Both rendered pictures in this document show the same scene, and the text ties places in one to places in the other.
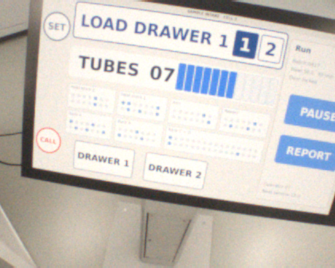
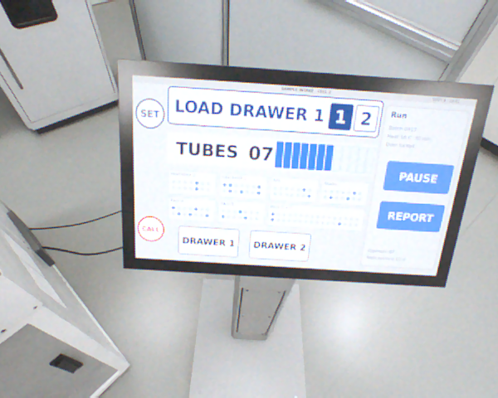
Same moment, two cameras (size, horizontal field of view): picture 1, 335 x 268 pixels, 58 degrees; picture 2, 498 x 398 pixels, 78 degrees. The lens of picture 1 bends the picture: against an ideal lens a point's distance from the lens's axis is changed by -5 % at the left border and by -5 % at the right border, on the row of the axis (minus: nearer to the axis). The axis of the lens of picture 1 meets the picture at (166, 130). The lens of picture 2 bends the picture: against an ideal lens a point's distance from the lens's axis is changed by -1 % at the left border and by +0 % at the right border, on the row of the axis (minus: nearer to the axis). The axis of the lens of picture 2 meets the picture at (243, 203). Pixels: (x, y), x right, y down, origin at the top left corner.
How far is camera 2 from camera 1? 0.05 m
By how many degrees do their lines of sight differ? 2
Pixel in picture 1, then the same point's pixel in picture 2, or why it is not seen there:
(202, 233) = (290, 302)
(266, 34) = (361, 104)
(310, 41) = (406, 106)
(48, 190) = (129, 275)
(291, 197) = (396, 261)
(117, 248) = (207, 327)
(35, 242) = (121, 332)
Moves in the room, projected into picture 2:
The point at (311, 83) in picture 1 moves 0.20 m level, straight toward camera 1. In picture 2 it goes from (408, 148) to (364, 254)
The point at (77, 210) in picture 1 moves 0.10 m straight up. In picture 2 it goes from (163, 293) to (158, 284)
